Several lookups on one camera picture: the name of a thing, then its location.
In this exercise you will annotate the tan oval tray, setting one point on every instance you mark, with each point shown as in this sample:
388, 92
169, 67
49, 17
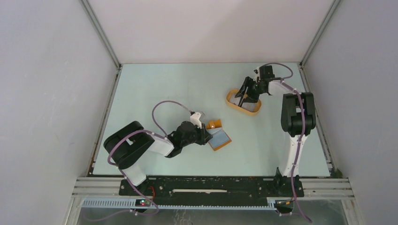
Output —
232, 92

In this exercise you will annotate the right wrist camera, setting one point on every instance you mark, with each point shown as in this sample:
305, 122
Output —
256, 78

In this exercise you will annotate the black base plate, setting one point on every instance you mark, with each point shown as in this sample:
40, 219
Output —
219, 191

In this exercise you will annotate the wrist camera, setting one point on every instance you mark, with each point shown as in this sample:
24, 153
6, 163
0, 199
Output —
256, 78
195, 119

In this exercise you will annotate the aluminium frame rail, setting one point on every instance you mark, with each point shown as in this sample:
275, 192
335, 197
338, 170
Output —
314, 189

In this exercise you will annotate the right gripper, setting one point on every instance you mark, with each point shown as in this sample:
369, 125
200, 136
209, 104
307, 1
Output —
247, 82

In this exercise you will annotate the controller board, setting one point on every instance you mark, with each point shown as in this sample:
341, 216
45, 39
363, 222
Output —
284, 204
142, 203

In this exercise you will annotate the orange leather card holder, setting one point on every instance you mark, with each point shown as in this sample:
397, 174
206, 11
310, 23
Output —
220, 138

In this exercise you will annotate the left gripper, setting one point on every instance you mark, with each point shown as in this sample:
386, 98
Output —
204, 135

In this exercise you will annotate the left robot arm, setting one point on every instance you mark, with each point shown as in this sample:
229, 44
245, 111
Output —
129, 144

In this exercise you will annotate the right controller board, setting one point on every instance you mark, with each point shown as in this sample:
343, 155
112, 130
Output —
284, 204

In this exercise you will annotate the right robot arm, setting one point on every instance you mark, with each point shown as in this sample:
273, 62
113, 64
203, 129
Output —
298, 116

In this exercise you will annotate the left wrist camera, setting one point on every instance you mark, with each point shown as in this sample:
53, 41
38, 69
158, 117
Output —
195, 119

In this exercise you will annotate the left controller board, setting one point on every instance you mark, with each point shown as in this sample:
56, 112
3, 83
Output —
142, 203

